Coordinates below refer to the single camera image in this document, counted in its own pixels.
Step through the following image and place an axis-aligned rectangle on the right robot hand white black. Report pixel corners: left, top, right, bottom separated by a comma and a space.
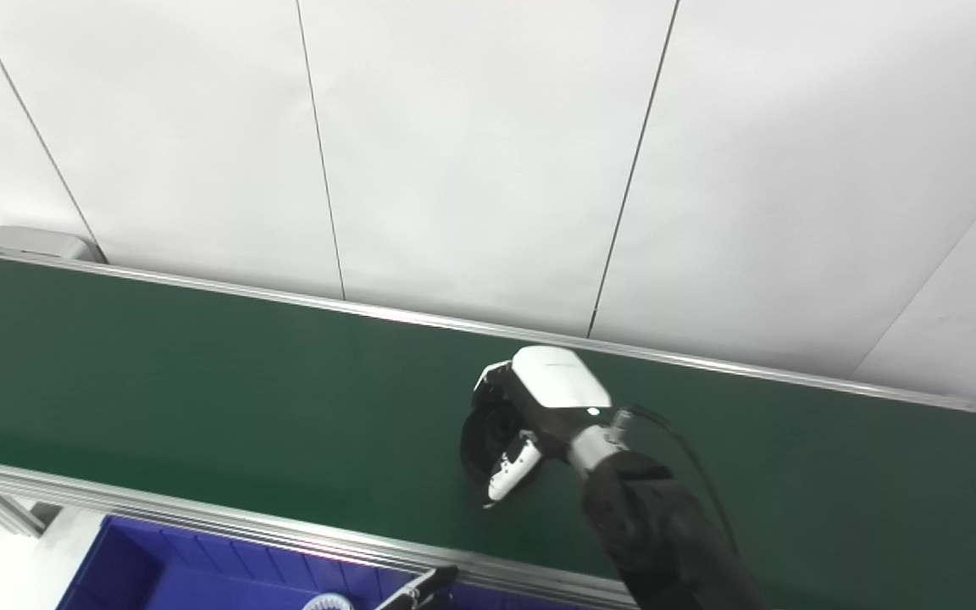
471, 345, 613, 509

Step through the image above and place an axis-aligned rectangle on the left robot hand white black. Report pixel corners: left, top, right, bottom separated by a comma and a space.
374, 565, 460, 610

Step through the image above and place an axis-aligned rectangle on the black round wheel part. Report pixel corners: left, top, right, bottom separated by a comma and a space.
460, 383, 541, 502

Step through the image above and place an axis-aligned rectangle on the green conveyor belt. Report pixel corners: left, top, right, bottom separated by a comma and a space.
0, 257, 976, 610
0, 225, 976, 610

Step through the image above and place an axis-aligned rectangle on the blue bin with white rings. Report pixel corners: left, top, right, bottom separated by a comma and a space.
56, 515, 599, 610

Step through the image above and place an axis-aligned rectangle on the aluminium conveyor support strut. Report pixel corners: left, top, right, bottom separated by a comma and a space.
0, 487, 64, 540

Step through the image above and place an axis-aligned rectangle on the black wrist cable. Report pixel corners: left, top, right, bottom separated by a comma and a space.
612, 404, 743, 560

